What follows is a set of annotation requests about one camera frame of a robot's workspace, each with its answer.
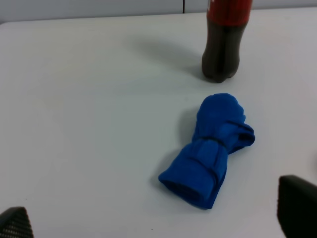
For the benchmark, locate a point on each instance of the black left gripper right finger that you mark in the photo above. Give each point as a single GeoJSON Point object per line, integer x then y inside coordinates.
{"type": "Point", "coordinates": [297, 207]}

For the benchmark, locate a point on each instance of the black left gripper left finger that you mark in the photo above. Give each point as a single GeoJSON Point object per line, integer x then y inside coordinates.
{"type": "Point", "coordinates": [15, 223]}

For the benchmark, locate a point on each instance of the blue rolled cloth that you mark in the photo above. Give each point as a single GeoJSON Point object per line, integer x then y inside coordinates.
{"type": "Point", "coordinates": [198, 172]}

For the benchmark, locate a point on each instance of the cola bottle yellow cap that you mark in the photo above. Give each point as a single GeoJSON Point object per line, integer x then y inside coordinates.
{"type": "Point", "coordinates": [226, 23]}

